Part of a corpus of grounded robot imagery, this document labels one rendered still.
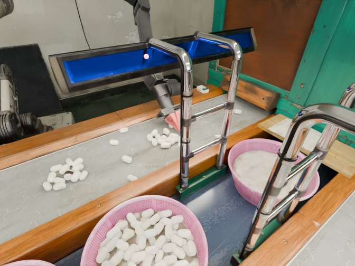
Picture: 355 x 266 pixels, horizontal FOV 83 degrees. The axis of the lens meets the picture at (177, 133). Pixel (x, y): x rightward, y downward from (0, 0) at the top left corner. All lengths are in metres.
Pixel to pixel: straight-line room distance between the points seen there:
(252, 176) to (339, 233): 0.24
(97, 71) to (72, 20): 2.19
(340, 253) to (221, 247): 0.26
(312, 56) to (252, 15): 0.31
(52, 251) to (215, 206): 0.44
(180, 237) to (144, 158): 0.30
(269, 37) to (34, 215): 1.01
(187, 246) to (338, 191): 0.44
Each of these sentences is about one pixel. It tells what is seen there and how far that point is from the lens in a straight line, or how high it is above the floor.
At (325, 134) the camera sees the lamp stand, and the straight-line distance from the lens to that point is 0.45.
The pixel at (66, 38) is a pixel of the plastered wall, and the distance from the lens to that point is 2.68.
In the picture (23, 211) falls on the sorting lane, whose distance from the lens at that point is 0.70.
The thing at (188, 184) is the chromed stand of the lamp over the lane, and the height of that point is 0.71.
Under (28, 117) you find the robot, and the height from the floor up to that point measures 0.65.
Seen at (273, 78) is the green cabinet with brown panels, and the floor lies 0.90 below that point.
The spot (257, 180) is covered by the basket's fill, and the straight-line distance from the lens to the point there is 0.68.
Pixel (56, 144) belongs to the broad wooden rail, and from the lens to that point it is 0.85.
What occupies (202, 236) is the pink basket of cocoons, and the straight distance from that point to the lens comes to 0.52.
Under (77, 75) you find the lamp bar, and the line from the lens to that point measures 0.49.
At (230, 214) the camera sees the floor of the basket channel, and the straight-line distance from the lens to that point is 0.66.
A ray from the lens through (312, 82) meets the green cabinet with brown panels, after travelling 0.90.
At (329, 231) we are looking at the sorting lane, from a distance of 0.66.
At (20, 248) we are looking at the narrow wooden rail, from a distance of 0.61.
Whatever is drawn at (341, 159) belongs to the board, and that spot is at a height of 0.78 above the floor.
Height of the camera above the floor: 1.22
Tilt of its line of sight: 36 degrees down
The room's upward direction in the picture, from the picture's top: straight up
